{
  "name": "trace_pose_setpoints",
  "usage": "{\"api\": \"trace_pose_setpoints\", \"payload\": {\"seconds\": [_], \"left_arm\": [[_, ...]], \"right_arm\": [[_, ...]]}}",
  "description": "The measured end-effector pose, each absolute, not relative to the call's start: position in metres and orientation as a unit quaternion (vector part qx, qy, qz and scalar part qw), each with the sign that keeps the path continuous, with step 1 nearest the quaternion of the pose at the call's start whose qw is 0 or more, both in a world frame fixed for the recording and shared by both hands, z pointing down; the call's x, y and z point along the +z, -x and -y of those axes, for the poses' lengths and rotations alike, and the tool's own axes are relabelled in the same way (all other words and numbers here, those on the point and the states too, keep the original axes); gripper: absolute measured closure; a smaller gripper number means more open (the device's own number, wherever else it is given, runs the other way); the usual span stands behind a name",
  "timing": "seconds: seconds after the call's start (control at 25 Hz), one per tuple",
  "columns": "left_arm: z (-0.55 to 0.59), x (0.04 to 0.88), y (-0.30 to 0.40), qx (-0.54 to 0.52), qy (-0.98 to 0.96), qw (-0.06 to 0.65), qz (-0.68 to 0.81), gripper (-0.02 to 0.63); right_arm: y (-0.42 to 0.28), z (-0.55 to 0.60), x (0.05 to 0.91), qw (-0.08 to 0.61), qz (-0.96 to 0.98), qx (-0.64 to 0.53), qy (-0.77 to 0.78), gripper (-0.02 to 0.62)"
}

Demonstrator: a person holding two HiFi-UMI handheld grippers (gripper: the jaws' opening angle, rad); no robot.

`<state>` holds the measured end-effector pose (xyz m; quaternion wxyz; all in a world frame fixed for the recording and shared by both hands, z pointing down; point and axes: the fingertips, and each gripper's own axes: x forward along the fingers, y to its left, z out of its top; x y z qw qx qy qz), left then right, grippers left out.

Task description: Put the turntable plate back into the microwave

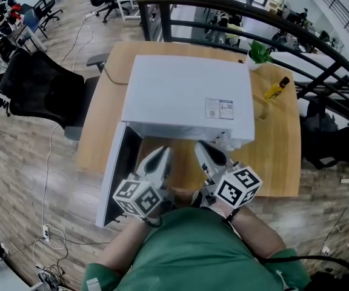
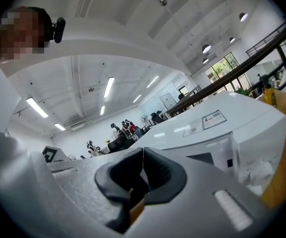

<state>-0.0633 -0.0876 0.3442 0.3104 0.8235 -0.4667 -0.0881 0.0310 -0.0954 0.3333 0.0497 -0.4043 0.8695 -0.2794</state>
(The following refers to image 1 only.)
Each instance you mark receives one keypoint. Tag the black office chair with jacket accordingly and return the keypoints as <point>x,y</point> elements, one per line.
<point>329,144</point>

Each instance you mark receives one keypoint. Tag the person's left forearm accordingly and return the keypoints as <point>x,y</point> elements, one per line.
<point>120,250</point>

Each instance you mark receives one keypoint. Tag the blue office chair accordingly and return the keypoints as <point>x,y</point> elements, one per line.
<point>32,18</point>

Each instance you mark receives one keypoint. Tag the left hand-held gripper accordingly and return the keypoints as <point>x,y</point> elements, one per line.
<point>138,199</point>

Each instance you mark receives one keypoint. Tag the yellow oil bottle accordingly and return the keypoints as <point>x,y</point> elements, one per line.
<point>274,91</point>

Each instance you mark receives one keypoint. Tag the black floor device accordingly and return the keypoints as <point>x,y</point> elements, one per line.
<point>48,279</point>

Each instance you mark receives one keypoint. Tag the person's right forearm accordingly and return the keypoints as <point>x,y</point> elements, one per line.
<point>259,235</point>

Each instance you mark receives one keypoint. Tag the white microwave oven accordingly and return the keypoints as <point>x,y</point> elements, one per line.
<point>186,86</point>

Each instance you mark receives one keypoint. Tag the white power strip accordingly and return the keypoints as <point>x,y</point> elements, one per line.
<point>46,233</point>

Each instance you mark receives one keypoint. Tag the small wooden box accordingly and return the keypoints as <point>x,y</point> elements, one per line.
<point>260,111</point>

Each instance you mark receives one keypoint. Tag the person's green shirt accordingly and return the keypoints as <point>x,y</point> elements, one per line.
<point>192,253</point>

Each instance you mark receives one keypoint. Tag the potted green plant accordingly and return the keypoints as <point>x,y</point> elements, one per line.
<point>259,54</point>

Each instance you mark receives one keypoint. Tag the black mesh office chair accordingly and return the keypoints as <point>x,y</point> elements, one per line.
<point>41,86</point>

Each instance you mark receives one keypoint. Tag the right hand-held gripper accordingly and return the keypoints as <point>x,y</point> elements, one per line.
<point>238,186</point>

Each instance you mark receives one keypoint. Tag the white power adapter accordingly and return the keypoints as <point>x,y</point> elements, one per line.
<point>326,250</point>

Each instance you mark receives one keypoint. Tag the black bag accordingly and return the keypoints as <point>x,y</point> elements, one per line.
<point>338,282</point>

